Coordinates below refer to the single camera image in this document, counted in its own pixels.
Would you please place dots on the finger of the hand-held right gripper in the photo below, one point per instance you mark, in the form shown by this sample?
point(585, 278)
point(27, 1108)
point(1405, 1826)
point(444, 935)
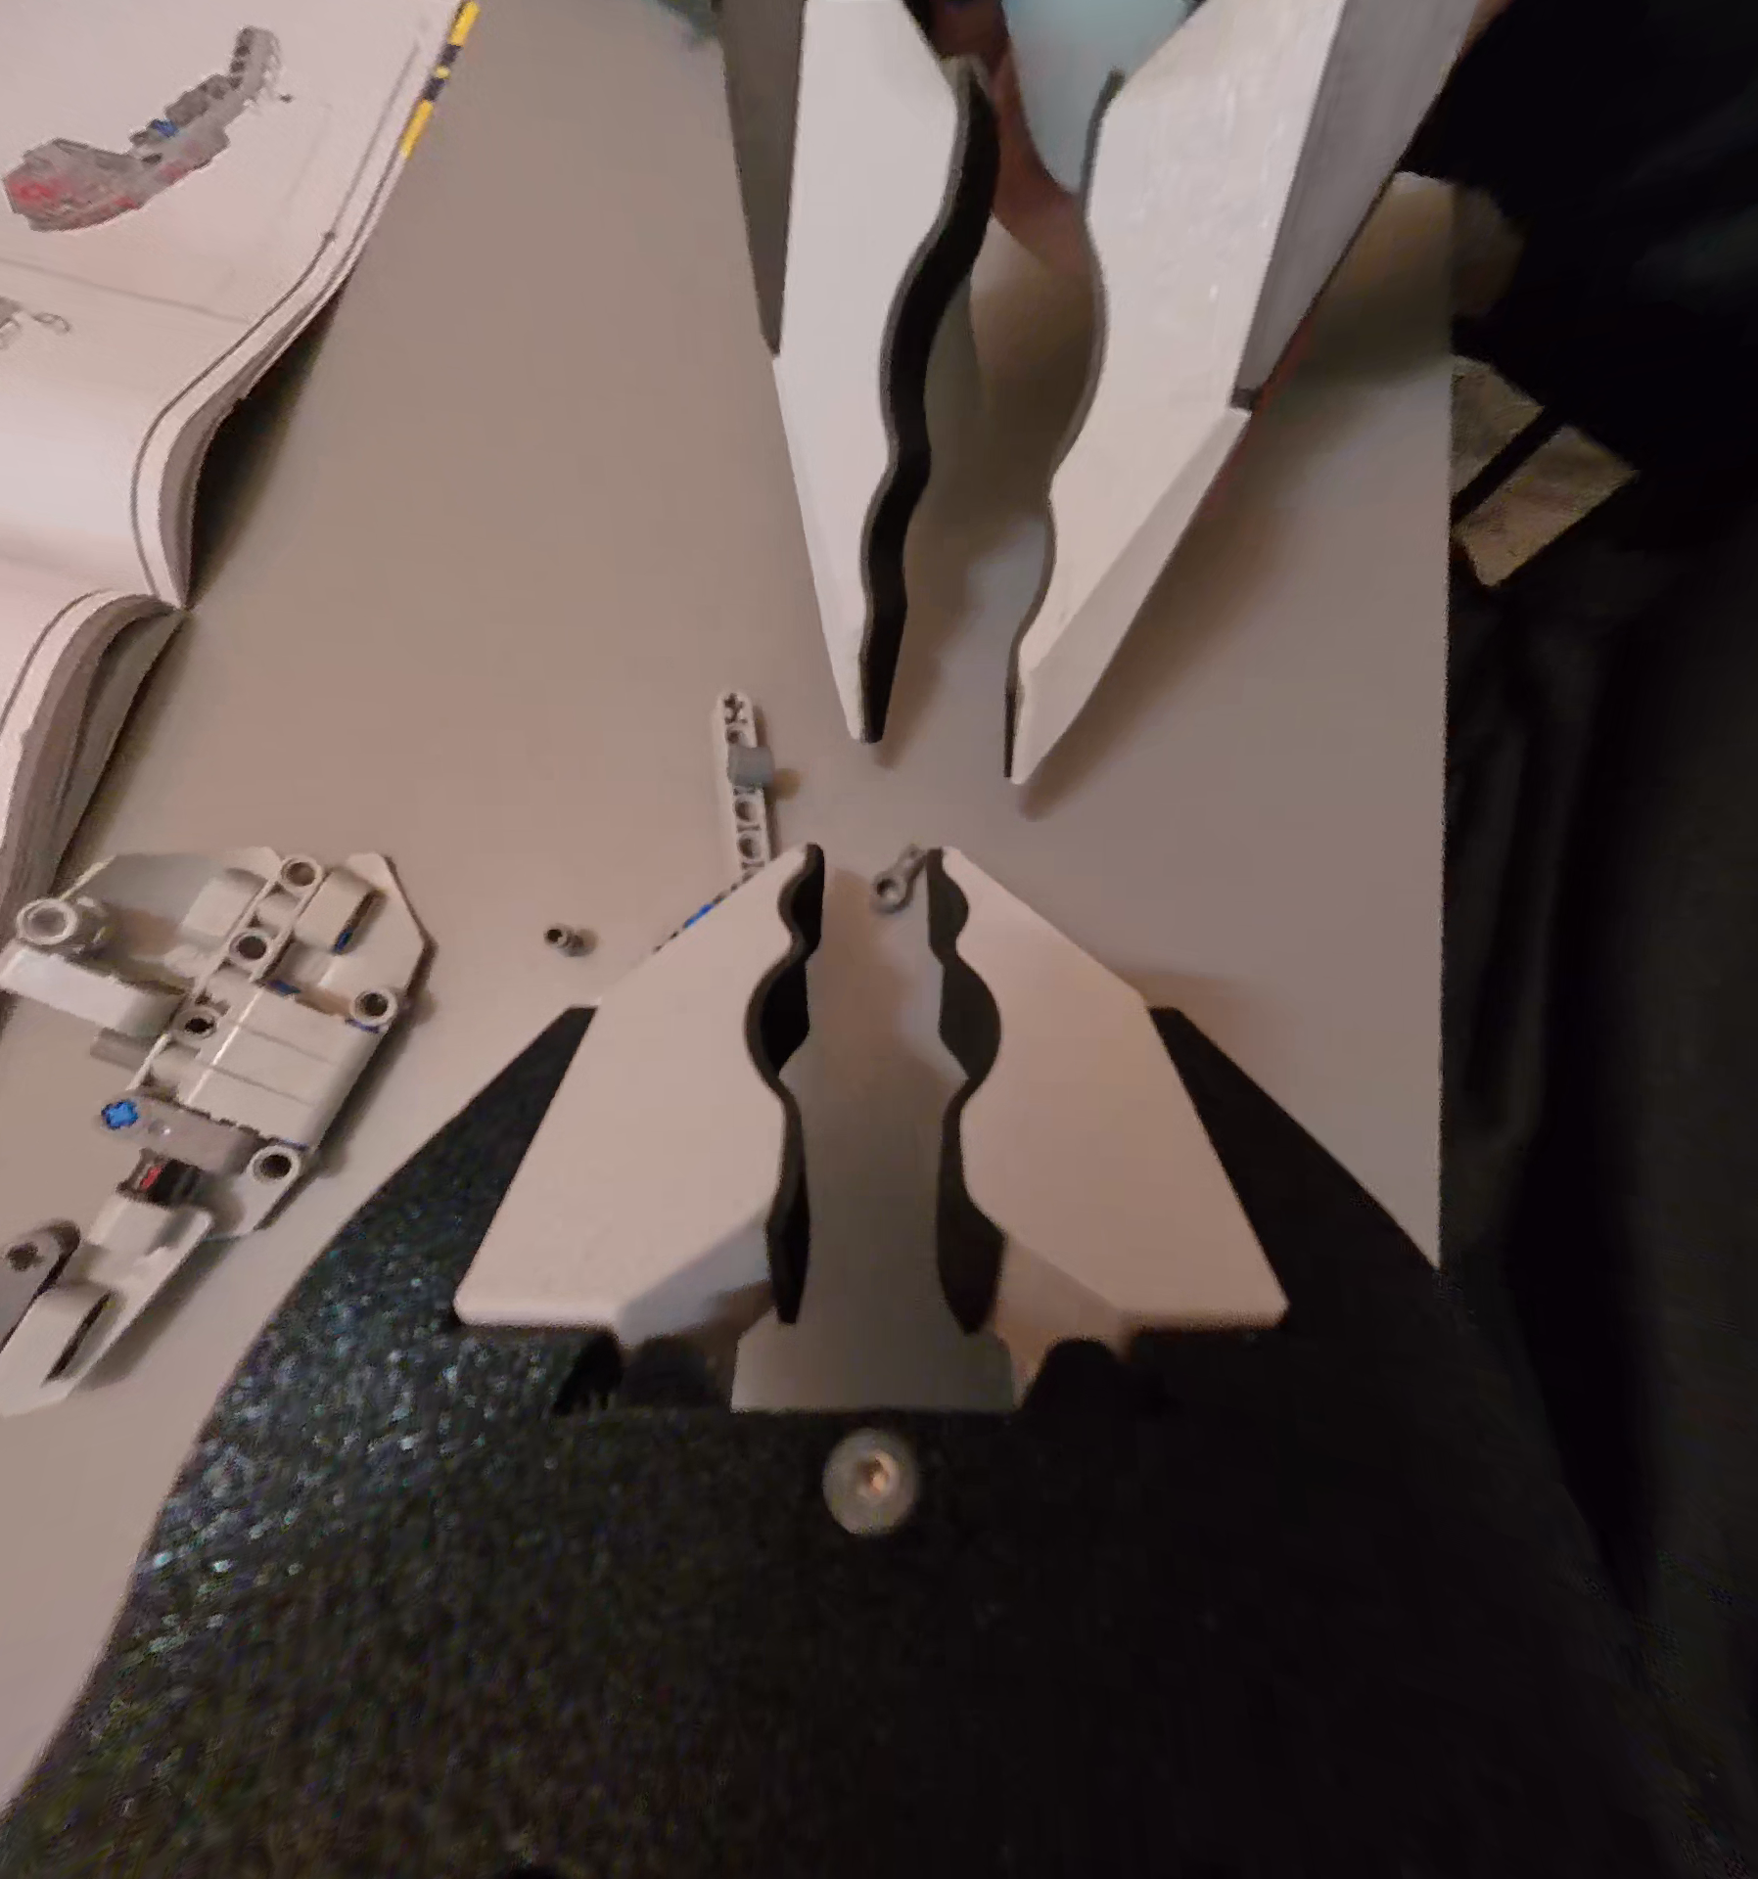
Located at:
point(849, 293)
point(1215, 293)

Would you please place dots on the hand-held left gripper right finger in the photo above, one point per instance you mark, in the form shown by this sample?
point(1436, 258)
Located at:
point(1098, 1159)

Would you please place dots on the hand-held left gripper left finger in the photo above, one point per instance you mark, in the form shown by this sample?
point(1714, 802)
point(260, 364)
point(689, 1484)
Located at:
point(644, 1145)

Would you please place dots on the grey perforated brick beam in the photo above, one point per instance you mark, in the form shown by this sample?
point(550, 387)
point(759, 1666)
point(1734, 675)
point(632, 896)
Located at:
point(745, 814)

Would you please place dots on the small grey brick connector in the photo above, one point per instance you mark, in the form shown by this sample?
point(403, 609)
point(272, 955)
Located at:
point(896, 877)

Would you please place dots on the small grey brick bushing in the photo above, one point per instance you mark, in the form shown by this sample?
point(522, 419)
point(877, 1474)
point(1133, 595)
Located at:
point(569, 935)

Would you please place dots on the grey brick assembly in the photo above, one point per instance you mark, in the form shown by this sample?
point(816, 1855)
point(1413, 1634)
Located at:
point(246, 1012)

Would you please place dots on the dark cloth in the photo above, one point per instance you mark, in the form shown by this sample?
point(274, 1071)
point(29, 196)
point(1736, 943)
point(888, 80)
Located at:
point(1642, 1100)

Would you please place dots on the open instruction booklet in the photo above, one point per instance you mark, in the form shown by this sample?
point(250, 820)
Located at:
point(86, 366)

